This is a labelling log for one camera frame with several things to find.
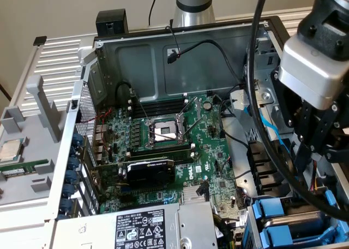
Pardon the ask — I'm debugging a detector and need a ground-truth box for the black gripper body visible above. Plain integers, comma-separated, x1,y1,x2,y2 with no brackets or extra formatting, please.
269,0,349,147

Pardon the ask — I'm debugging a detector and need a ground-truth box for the coloured power wire bundle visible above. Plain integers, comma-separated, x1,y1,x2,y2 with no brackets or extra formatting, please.
308,161,320,197

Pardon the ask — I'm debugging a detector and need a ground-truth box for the blue SATA wire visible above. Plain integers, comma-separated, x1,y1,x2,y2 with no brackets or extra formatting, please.
244,106,292,154

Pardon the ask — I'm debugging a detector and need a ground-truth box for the grey metal drive cage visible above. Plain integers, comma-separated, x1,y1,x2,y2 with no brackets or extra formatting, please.
243,30,300,135

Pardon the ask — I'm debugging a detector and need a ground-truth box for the green Dell motherboard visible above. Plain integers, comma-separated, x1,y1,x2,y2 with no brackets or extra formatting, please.
92,93,250,229

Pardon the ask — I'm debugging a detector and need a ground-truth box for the hard drive in blue caddy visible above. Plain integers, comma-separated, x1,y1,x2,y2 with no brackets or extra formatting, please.
245,185,349,249

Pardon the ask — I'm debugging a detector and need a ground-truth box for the metal socket cover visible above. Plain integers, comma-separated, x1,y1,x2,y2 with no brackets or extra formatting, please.
177,96,203,140

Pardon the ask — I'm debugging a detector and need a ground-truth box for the silver chipset heatsink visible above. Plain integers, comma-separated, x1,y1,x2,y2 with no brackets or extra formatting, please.
181,185,211,205

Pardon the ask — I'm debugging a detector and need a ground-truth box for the thin metal locking lever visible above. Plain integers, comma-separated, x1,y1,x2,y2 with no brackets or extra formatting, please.
149,128,189,145
130,88,150,123

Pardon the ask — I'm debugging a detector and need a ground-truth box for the CPU socket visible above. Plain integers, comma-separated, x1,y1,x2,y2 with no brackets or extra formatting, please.
146,114,189,149

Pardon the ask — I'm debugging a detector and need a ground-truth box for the black RAM slot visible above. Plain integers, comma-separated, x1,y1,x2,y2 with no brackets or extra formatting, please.
133,106,188,118
130,143,195,151
137,98,189,109

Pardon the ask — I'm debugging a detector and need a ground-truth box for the black graphics card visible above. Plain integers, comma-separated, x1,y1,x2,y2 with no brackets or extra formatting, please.
89,158,176,190

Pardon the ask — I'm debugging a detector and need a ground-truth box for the open grey PC case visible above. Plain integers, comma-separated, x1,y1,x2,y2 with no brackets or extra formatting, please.
45,15,349,249

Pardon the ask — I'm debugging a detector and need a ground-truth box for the black plastic block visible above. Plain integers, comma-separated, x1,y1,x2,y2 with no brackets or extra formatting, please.
95,9,129,39

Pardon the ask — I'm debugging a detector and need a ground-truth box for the silver power supply unit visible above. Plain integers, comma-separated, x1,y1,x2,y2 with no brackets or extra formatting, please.
53,201,219,249

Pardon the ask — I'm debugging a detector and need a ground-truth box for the grey plastic parts rack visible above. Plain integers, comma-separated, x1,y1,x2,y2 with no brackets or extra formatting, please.
0,74,73,206

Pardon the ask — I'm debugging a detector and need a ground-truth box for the black table end cap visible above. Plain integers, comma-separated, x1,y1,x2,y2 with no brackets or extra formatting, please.
32,35,48,46

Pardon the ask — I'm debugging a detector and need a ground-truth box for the green RAM stick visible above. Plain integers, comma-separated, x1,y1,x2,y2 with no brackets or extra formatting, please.
0,163,39,177

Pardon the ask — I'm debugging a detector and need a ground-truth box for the silver CPU chip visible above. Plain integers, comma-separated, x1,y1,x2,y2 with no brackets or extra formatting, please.
0,139,23,163

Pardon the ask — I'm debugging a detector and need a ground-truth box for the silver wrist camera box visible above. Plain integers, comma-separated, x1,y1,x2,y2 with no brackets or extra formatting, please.
277,34,346,111

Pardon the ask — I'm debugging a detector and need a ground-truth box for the black motherboard wire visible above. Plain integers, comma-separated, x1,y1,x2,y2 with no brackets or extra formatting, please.
218,97,250,149

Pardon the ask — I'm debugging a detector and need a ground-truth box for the thick black gripper cable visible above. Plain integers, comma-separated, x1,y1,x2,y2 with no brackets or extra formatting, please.
243,0,349,223

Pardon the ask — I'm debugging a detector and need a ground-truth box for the white wire label tag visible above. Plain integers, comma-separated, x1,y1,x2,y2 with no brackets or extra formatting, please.
237,208,249,229

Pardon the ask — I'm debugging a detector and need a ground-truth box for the black angled SATA wire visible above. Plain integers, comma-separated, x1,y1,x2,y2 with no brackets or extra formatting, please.
195,181,210,202

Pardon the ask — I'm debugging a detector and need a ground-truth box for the thin black red wire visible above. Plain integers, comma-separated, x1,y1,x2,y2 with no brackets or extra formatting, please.
165,25,183,58

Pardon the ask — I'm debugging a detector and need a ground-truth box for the thin black cable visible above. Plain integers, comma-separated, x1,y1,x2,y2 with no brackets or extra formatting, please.
148,0,162,26

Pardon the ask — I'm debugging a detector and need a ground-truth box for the dark floor cable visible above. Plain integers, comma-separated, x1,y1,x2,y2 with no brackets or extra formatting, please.
0,82,12,103

